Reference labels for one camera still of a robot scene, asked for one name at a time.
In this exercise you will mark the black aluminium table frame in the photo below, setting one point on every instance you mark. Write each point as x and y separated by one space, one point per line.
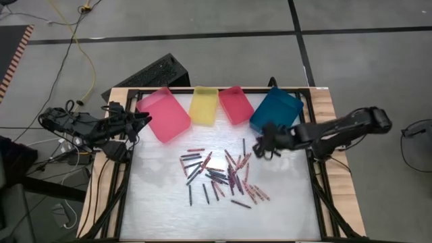
120 209

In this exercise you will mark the black floor beam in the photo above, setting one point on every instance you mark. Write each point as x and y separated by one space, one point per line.
54 190

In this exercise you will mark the pink crayon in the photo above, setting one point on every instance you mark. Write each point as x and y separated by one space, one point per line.
249 192
238 162
219 189
246 172
243 162
262 192
256 192
247 157

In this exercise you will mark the red crayon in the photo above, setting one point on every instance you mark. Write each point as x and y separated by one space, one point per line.
206 162
195 150
230 157
215 169
183 167

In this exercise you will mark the black mat with striped edge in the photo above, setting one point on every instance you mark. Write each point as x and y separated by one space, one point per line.
8 50

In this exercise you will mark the small red plastic bin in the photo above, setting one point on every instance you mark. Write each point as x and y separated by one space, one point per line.
235 105

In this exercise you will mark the blue crayon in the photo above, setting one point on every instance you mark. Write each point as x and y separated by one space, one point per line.
190 195
194 171
216 179
191 158
217 174
243 147
193 178
193 165
206 194

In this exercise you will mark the blue plastic bin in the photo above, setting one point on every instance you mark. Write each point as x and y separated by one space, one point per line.
276 108

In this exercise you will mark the yellow plastic bin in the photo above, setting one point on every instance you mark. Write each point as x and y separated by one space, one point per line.
203 106

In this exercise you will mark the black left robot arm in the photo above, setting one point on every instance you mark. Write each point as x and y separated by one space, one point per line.
77 125

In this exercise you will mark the dark bag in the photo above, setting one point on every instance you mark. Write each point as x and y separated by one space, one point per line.
17 155

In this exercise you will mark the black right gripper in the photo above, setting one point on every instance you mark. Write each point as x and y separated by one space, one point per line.
275 136

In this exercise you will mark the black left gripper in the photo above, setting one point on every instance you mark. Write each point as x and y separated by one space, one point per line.
121 119

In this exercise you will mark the large pink plastic bin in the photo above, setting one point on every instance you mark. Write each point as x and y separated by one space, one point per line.
163 114

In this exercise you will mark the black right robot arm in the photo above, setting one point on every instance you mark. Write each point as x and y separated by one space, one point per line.
337 130

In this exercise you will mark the purple crayon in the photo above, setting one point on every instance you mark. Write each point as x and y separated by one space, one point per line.
231 188
215 191
241 204
190 155
230 173
239 185

